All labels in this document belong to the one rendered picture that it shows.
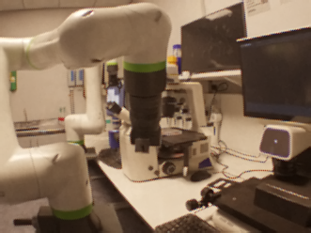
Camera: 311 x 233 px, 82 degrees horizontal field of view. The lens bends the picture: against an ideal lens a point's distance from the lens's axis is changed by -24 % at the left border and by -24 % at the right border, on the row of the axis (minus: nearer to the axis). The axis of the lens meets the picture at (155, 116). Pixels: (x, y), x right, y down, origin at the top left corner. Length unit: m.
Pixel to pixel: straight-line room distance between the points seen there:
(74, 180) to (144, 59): 0.32
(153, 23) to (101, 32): 0.11
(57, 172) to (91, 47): 0.30
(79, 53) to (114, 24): 0.07
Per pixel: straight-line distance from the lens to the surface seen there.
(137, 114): 0.50
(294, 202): 0.56
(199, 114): 1.24
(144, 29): 0.40
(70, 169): 0.53
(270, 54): 0.71
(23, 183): 0.51
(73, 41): 0.35
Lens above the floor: 1.17
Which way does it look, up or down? 6 degrees down
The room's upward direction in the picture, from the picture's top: 3 degrees counter-clockwise
